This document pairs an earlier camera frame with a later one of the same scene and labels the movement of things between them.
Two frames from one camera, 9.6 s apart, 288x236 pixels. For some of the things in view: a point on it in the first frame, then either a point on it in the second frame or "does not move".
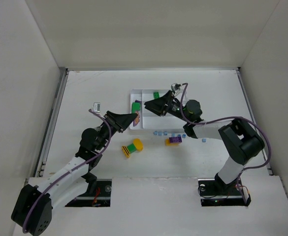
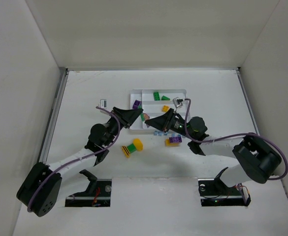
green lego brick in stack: x=131 y=147 does not move
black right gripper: x=166 y=105 → x=169 y=122
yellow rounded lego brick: x=138 y=144 does not move
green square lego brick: x=135 y=106 → x=142 y=116
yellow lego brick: x=168 y=143 does not move
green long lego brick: x=156 y=95 does not move
